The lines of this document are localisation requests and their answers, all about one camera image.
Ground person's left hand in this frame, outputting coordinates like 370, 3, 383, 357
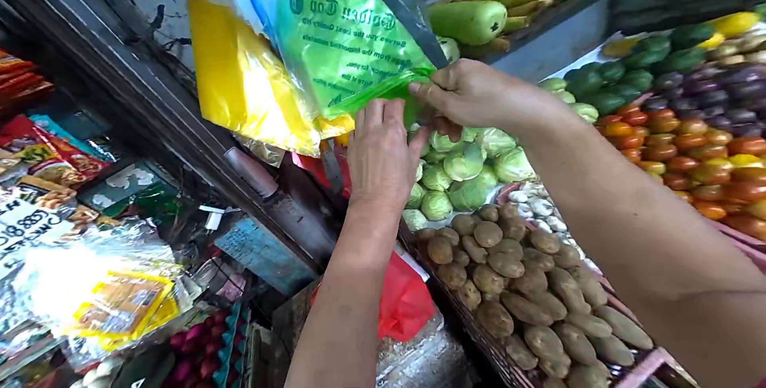
347, 98, 430, 212

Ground person's right hand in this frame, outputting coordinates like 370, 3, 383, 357
409, 58, 532, 142

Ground green printed plastic bag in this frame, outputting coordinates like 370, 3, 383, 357
272, 0, 439, 128

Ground person's right forearm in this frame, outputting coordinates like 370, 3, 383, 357
516, 80, 766, 388

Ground person's left forearm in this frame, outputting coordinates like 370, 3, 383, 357
284, 199, 404, 388

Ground pile of cabbages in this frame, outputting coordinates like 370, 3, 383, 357
402, 127, 537, 232

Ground large light green gourd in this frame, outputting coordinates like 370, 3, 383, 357
427, 0, 508, 46

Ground grey vegetable shelf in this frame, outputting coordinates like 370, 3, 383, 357
428, 0, 650, 84

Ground pile of garlic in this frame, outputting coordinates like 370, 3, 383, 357
501, 181, 590, 257

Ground yellow plastic bags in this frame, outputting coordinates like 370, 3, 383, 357
186, 0, 355, 158

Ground pile of dark green vegetables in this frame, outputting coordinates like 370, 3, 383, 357
537, 22, 717, 124

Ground red plastic bag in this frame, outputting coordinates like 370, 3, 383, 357
311, 250, 436, 343

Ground blue weathered box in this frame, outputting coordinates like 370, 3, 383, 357
214, 216, 317, 299

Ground pile of potatoes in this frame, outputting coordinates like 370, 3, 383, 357
415, 199, 654, 388

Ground clear plastic jar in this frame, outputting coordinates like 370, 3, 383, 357
194, 256, 247, 303

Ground green box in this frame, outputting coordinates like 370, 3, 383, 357
79, 160, 180, 221

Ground pile of tomatoes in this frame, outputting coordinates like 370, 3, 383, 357
597, 104, 766, 242

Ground blue egg tray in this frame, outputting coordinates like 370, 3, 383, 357
212, 302, 251, 388

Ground pile of red onions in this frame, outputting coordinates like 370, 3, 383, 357
169, 308, 232, 388

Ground pile of purple eggplants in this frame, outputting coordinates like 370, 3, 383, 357
643, 64, 766, 139

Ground yellow squash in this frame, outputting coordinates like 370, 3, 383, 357
705, 12, 761, 41

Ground pile of beige root vegetables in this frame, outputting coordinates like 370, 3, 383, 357
713, 29, 766, 67

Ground yellow packet in clear plastic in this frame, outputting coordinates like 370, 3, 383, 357
71, 271, 180, 344

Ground pile of snack packets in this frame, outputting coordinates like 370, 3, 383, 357
0, 114, 117, 233

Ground pink crate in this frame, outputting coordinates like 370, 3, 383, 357
398, 181, 766, 388

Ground pile of red packets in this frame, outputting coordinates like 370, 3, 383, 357
0, 48, 55, 118

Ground clear plastic bag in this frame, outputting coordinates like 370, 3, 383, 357
0, 218, 204, 371

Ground white handwritten sign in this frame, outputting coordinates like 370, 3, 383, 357
0, 194, 75, 281

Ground dark metal post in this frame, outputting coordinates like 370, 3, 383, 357
0, 0, 339, 278

